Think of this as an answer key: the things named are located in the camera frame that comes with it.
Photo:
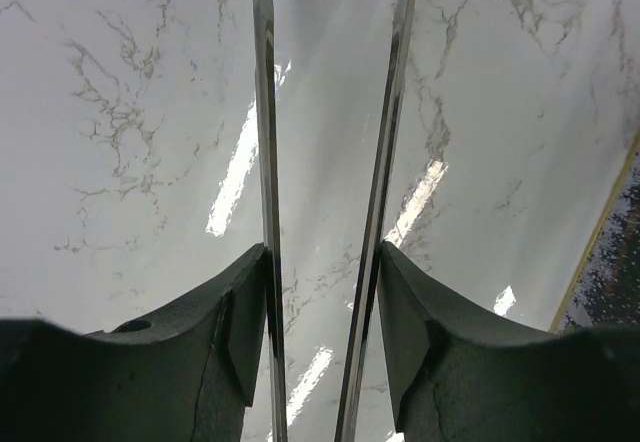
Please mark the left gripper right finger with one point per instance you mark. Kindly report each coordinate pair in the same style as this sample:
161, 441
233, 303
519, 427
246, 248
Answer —
459, 372

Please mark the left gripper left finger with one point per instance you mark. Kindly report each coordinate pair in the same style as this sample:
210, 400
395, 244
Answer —
186, 371

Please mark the metal serving tongs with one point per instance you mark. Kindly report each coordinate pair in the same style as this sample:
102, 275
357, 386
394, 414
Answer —
263, 18

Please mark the square cookie tin box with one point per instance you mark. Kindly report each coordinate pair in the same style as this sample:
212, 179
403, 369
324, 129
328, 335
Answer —
605, 287

